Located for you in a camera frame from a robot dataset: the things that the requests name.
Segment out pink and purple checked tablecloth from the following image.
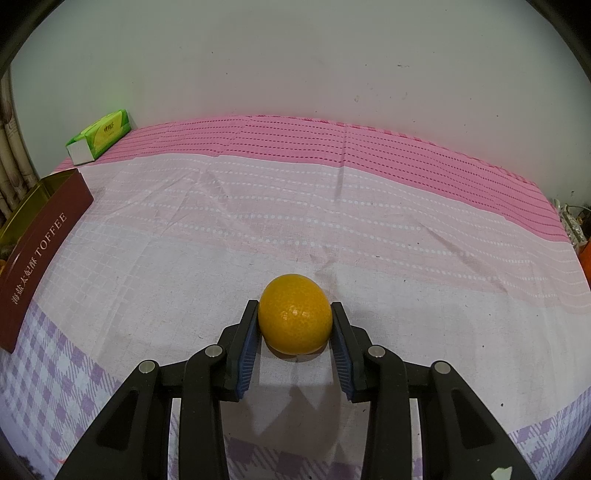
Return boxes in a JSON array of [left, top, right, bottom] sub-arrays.
[[0, 114, 591, 480]]

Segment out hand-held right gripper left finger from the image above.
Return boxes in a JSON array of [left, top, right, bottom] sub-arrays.
[[55, 300, 262, 480]]

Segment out maroon tin box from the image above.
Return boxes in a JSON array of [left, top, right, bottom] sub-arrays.
[[0, 168, 95, 354]]

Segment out green tissue box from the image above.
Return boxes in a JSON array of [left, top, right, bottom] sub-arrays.
[[65, 109, 132, 166]]

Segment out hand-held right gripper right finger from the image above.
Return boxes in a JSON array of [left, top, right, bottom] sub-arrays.
[[331, 302, 539, 480]]

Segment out crumpled shiny wrapper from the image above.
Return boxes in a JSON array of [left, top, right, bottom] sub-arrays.
[[554, 198, 588, 245]]

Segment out yellow orange mandarin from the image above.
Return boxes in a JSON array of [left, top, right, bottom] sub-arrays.
[[257, 273, 333, 356]]

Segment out bamboo pole frame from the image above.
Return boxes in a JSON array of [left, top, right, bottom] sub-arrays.
[[0, 76, 40, 222]]

